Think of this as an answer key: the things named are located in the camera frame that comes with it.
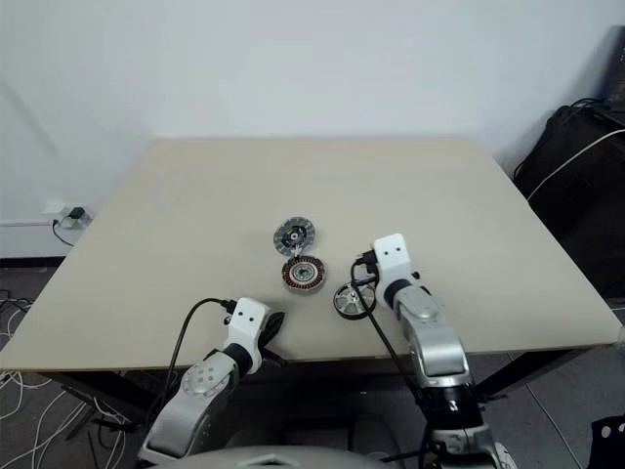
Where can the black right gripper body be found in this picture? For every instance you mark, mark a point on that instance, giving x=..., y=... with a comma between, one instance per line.
x=372, y=274

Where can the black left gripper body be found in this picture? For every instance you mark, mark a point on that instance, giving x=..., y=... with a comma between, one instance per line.
x=271, y=353

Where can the black silver spoked rotor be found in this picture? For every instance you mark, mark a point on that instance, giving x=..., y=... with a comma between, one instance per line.
x=350, y=303

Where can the grey round motor lid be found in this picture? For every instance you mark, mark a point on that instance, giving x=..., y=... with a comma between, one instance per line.
x=294, y=236

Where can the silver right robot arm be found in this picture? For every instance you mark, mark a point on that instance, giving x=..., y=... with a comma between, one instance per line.
x=434, y=342

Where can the grey motor housing copper windings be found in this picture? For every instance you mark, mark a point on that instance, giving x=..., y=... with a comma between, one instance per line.
x=303, y=274

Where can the grey rounded robot body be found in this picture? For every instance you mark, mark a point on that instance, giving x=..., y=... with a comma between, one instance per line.
x=273, y=456

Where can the black bag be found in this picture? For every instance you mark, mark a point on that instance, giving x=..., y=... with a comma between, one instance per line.
x=576, y=195

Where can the black power adapter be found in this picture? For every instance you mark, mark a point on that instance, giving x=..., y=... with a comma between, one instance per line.
x=76, y=213

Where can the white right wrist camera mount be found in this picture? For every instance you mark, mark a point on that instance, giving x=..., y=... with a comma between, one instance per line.
x=390, y=259

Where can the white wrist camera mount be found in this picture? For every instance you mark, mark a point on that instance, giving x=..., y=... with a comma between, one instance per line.
x=246, y=322
x=390, y=259

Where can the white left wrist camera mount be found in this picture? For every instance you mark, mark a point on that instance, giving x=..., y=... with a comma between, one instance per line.
x=246, y=322

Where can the white wall socket strip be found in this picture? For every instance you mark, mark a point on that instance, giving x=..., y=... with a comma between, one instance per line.
x=54, y=207

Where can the black bracket with white dots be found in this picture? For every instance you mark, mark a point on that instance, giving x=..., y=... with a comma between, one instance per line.
x=608, y=444

